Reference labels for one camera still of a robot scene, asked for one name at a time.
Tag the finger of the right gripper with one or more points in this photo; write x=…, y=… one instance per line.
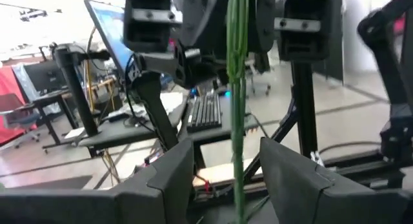
x=146, y=33
x=305, y=43

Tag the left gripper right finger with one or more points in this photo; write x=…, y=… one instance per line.
x=322, y=204

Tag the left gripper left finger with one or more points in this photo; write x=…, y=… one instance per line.
x=96, y=208

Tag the blue artificial flower bunch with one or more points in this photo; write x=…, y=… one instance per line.
x=238, y=120

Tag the black cabinet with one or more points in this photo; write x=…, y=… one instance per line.
x=327, y=40

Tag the monitor with blue screen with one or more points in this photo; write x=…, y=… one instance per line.
x=111, y=30

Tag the black office chair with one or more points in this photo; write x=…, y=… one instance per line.
x=258, y=69

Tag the tall black pole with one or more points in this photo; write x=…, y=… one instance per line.
x=75, y=88

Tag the black keyboard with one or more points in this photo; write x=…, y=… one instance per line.
x=205, y=114

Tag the small black desk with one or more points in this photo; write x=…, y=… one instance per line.
x=51, y=98

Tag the grey office chair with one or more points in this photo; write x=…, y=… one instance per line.
x=19, y=117

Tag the red fabric partition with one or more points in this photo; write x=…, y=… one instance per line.
x=9, y=82

